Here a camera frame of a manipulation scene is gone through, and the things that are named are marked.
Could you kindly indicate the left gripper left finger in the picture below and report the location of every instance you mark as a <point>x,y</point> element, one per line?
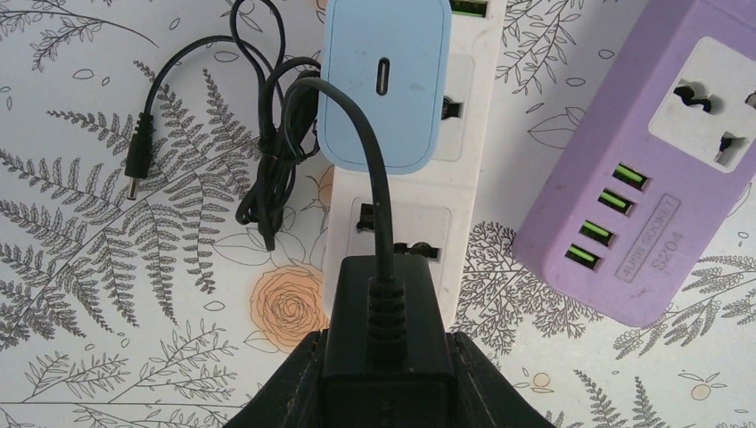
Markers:
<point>291,397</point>

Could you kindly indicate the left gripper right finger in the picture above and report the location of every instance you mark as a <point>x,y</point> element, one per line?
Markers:
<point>484,398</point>

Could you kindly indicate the white power strip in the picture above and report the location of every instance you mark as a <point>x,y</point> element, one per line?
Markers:
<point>432,208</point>

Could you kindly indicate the blue cube socket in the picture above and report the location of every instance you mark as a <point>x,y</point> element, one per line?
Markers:
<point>390,58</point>

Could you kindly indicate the floral table mat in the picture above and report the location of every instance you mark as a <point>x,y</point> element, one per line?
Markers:
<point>164,312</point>

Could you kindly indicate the black power adapter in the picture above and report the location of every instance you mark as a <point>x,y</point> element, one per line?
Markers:
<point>387,362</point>

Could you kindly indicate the purple power strip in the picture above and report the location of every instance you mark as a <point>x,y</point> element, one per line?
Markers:
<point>661,156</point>

